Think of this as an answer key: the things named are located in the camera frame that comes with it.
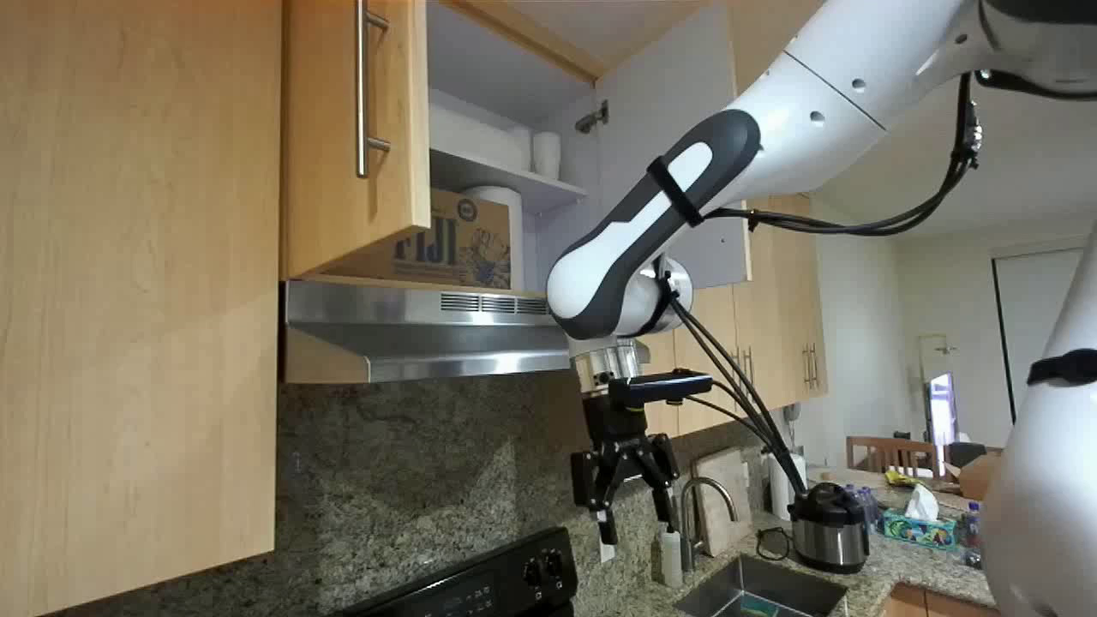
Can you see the white soap bottle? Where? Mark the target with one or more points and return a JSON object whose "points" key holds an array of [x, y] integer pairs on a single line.
{"points": [[669, 561]]}

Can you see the open cabinet body with shelf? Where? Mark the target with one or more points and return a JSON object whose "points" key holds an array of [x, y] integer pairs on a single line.
{"points": [[493, 69]]}

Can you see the yellow bananas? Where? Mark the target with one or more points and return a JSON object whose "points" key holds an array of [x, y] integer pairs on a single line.
{"points": [[899, 474]]}

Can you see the white wall outlet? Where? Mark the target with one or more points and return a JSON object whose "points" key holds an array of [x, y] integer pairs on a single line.
{"points": [[603, 556]]}

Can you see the brown cardboard box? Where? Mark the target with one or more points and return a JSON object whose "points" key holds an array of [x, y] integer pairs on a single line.
{"points": [[982, 474]]}

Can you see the green tissue box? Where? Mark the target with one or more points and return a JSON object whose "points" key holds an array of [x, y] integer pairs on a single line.
{"points": [[912, 529]]}

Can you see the steel kitchen sink basin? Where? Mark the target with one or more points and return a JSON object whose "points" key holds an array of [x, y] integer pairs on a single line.
{"points": [[754, 586]]}

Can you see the white wall board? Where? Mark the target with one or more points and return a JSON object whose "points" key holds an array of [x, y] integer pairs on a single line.
{"points": [[1033, 308]]}

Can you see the Fiji cardboard box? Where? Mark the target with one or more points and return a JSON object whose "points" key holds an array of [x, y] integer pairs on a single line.
{"points": [[458, 245]]}

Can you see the white stacked box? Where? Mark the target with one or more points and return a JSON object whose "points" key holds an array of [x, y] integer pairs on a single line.
{"points": [[481, 138]]}

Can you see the wooden chair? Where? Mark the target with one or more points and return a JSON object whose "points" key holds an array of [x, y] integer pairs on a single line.
{"points": [[891, 441]]}

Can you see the curved chrome sink faucet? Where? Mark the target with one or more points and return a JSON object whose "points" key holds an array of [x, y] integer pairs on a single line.
{"points": [[691, 525]]}

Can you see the light wood cabinet door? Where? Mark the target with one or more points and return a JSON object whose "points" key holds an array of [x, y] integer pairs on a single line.
{"points": [[326, 138], [654, 114]]}

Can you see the white countertop paper towel roll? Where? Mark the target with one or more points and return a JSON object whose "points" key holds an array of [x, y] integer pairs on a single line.
{"points": [[783, 497]]}

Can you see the light wood wall cabinet row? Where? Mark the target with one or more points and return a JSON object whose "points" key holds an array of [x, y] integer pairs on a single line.
{"points": [[790, 297]]}

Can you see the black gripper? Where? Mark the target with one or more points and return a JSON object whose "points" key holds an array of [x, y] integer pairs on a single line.
{"points": [[615, 418]]}

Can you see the pale leaning cutting board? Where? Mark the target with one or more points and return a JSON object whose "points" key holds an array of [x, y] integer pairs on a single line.
{"points": [[720, 509]]}

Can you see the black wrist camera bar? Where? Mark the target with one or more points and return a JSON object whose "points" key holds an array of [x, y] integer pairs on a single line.
{"points": [[669, 386]]}

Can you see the silver rice cooker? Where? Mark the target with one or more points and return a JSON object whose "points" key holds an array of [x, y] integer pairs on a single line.
{"points": [[826, 534]]}

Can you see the small white cup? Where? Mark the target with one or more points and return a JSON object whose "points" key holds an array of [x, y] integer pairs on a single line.
{"points": [[547, 156]]}

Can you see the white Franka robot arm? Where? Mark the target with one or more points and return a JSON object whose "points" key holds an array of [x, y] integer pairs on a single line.
{"points": [[800, 102]]}

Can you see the metal cabinet door hinge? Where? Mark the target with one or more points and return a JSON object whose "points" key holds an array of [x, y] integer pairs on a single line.
{"points": [[591, 114]]}

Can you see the clear plastic water bottle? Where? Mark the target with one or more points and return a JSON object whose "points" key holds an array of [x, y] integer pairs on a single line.
{"points": [[973, 534]]}

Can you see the stainless steel range hood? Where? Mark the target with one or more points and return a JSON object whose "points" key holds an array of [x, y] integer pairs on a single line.
{"points": [[400, 330]]}

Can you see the black stove control panel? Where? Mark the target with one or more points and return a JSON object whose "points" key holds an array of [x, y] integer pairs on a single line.
{"points": [[493, 586]]}

